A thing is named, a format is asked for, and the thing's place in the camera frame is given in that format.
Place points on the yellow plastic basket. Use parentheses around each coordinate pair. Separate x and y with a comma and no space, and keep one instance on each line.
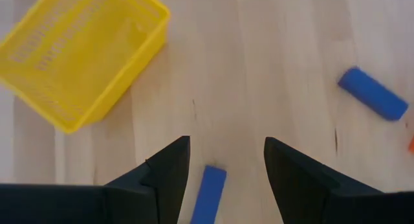
(81,55)

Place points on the blue long block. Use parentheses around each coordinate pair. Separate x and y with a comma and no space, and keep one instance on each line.
(208,195)
(372,93)

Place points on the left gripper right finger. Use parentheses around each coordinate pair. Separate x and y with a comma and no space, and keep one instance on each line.
(297,185)

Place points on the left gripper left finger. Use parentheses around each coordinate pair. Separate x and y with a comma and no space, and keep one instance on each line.
(155,185)

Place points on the orange toy brick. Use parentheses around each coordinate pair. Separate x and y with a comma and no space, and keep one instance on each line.
(411,145)

